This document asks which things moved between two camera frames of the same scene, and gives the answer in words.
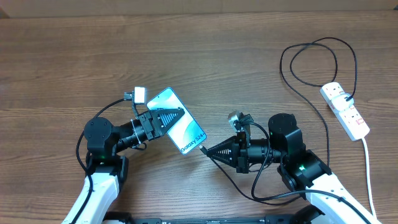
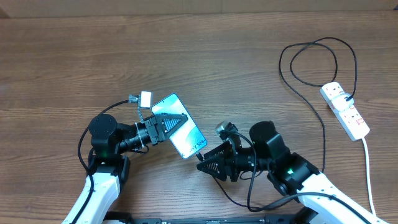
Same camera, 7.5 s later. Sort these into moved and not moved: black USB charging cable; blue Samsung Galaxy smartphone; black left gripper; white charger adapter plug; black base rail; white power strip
Moved: black left gripper; black USB charging cable; blue Samsung Galaxy smartphone
Not moved: white charger adapter plug; white power strip; black base rail
